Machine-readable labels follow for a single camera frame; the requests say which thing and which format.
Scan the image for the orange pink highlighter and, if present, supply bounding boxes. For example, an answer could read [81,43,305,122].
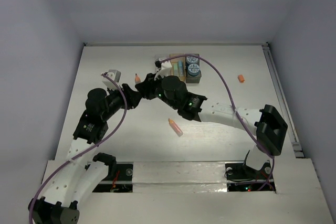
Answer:
[168,119,183,137]

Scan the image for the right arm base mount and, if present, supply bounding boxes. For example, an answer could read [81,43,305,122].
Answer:
[224,155,276,192]

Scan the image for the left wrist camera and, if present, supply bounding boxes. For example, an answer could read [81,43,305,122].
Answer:
[101,69,121,90]

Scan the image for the green highlighter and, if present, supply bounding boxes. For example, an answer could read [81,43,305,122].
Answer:
[172,62,179,77]

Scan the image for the blue tape roll front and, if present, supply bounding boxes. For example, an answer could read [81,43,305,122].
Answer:
[187,63,200,77]

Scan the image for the blue tape roll back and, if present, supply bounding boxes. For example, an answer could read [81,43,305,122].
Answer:
[185,54,199,65]

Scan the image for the blue highlighter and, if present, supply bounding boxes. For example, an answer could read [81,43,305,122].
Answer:
[178,60,184,77]

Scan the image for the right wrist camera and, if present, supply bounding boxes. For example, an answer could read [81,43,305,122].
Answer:
[154,58,172,80]

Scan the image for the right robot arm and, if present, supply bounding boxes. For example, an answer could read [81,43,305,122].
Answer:
[135,73,288,178]

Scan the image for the clear plastic container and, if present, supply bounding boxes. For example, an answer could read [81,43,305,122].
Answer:
[154,54,172,75]

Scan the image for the blue tape roll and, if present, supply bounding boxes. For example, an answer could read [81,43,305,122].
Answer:
[187,63,200,77]
[185,54,199,65]

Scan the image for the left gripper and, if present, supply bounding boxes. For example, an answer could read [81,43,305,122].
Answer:
[101,82,141,121]

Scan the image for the orange tip clear highlighter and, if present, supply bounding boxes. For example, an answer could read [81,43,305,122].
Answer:
[134,73,141,84]

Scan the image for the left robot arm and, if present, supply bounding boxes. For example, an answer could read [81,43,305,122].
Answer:
[28,84,142,223]

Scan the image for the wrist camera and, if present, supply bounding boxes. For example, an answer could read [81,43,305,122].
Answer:
[101,69,121,90]
[154,58,172,80]

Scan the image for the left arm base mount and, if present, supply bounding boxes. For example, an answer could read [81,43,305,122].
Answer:
[93,163,133,193]

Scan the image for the dark grey plastic container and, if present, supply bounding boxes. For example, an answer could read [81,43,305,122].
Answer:
[185,62,202,84]

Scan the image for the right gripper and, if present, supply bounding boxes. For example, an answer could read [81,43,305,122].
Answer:
[134,71,179,110]

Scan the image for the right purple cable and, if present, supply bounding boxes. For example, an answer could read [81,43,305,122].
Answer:
[154,55,276,192]

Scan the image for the small orange cap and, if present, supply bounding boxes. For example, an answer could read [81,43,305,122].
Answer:
[238,74,245,83]

